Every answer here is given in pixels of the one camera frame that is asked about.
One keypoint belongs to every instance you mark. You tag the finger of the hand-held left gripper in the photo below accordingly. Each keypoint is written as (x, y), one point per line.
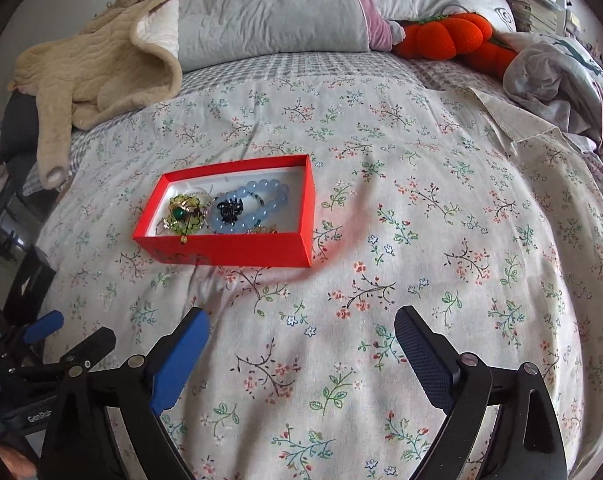
(94, 347)
(44, 325)

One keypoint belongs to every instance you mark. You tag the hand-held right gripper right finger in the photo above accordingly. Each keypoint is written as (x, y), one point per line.
(426, 355)

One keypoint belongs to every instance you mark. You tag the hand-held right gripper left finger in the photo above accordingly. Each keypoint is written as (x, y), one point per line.
(181, 360)

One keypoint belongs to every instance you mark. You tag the red jewelry box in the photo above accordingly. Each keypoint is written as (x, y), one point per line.
(231, 250)

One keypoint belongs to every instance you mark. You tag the gold earring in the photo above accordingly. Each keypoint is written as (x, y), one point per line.
(261, 230)

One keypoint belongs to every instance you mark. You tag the black hair claw clip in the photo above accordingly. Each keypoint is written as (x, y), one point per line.
(230, 210)

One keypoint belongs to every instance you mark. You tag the floral bedspread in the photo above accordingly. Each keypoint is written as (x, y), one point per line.
(381, 260)

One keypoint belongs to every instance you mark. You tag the dark chair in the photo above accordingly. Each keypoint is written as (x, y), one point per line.
(6, 160)

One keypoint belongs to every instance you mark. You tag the beige quilted garment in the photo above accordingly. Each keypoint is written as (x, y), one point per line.
(91, 75)

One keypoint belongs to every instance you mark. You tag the crumpled patterned blanket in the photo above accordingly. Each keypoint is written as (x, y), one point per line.
(566, 85)

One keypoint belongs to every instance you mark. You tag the orange pumpkin plush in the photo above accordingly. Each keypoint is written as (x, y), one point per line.
(446, 35)

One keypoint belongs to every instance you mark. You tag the pink striped pillow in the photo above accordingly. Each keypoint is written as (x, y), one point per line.
(376, 25)

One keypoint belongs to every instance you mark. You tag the grey pillow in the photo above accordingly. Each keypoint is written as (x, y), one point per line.
(266, 10)

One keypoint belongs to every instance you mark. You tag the stack of books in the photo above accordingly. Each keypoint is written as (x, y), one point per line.
(536, 7)

